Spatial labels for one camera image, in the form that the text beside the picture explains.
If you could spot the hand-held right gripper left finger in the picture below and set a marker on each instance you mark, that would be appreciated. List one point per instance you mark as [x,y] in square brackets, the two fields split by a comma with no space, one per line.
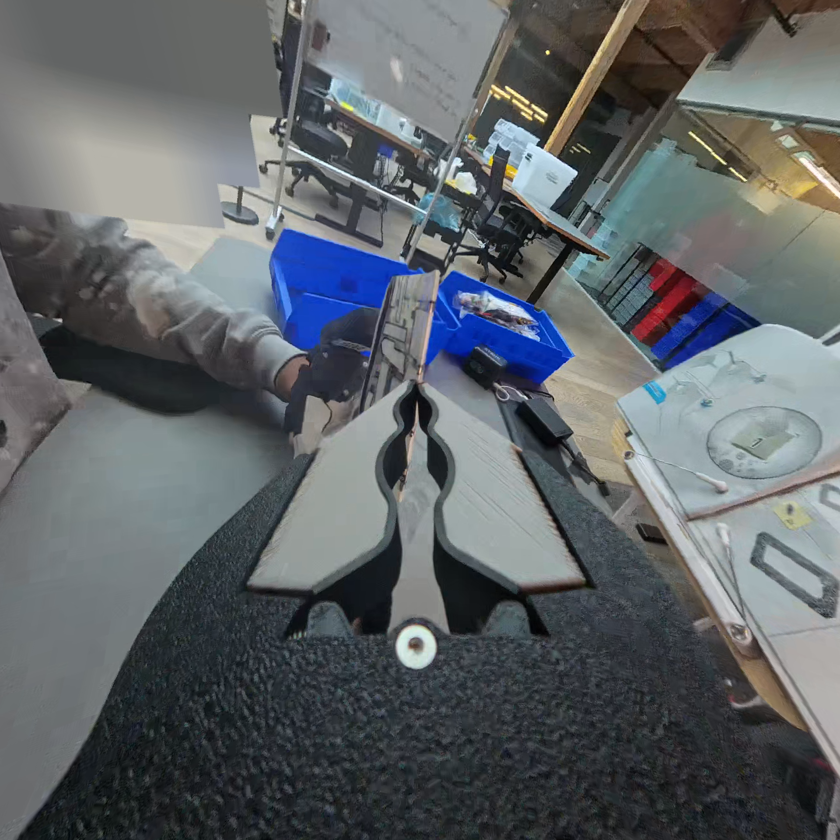
[321,525]

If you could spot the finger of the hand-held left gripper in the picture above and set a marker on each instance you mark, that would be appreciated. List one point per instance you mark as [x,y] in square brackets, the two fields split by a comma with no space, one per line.
[315,426]

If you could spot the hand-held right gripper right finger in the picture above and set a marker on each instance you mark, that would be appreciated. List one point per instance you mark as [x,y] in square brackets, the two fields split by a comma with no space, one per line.
[512,525]

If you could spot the glossy sheet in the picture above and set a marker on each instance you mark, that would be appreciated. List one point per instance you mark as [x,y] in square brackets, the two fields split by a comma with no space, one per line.
[400,328]

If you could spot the person's left forearm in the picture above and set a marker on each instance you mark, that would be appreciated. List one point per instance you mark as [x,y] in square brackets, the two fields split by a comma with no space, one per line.
[164,308]

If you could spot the grey desk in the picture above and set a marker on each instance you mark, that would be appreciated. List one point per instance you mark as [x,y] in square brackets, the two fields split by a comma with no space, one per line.
[131,492]

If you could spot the wooden office desk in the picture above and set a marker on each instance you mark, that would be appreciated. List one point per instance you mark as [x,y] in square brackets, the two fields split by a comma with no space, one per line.
[367,118]
[564,226]

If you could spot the person's left hand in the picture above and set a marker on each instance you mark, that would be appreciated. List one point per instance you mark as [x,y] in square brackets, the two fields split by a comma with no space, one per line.
[292,377]

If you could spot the empty blue plastic bin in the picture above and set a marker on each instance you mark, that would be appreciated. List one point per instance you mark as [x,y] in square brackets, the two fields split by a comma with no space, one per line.
[315,262]

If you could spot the black power adapter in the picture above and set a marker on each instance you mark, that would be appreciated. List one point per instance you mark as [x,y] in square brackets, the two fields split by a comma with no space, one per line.
[544,420]

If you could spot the small black box device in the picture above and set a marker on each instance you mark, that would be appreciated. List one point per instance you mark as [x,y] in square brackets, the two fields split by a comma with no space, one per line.
[485,367]

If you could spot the clear bags of dark parts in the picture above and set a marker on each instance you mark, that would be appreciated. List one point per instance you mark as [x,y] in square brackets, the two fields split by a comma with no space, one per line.
[492,308]

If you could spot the blue plastic bin holding bags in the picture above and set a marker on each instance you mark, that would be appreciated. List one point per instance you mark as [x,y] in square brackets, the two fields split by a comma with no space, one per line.
[525,358]

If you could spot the teal plastic bag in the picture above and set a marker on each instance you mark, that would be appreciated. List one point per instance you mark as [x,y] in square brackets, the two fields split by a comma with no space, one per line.
[436,210]

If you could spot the black armrest cushion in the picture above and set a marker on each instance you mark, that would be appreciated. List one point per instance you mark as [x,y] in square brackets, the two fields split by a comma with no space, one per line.
[131,387]

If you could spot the black office chair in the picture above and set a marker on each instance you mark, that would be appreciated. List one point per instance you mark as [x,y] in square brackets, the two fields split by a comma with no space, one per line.
[318,141]
[492,216]

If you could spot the stack of red storage bins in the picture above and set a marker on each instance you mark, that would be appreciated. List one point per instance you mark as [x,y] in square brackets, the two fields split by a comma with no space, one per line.
[669,302]

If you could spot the white storage box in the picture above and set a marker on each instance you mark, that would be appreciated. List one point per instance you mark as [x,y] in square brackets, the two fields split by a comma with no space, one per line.
[544,177]

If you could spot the open instruction booklet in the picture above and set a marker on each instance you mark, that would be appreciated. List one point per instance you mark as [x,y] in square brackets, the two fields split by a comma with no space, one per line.
[754,394]

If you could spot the stack of blue storage bins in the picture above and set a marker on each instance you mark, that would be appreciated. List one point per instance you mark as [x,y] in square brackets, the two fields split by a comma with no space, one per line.
[715,334]

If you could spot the whiteboard on metal stand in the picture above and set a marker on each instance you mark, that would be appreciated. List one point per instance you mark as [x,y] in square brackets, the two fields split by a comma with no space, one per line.
[407,59]

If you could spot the wooden beam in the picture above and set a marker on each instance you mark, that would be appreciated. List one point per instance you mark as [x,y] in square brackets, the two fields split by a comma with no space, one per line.
[590,79]

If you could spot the black round post base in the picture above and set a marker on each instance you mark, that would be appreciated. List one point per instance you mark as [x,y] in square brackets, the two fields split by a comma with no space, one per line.
[239,213]

